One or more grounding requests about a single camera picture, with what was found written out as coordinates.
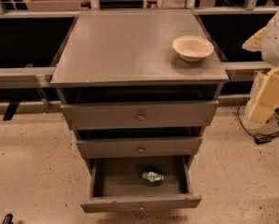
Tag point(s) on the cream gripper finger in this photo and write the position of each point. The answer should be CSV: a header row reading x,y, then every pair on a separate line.
x,y
264,97
253,43

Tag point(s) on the crushed green can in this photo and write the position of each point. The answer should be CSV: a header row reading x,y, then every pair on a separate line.
x,y
152,178

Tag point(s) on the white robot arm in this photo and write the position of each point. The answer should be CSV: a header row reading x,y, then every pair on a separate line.
x,y
270,42

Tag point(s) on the grey top drawer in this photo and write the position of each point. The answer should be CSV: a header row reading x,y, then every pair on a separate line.
x,y
139,115

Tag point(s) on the grey middle drawer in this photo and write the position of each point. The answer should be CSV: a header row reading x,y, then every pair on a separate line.
x,y
138,147

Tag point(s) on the grey wooden drawer cabinet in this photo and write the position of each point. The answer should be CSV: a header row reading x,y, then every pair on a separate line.
x,y
127,56

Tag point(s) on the grey open bottom drawer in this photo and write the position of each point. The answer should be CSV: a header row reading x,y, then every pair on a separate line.
x,y
117,185

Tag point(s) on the beige bowl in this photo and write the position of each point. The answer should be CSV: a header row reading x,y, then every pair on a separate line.
x,y
192,48

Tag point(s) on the black object at floor corner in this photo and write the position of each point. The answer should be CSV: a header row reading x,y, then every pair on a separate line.
x,y
8,219

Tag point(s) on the black power adapter with cable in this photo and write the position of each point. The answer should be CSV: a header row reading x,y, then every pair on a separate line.
x,y
258,138

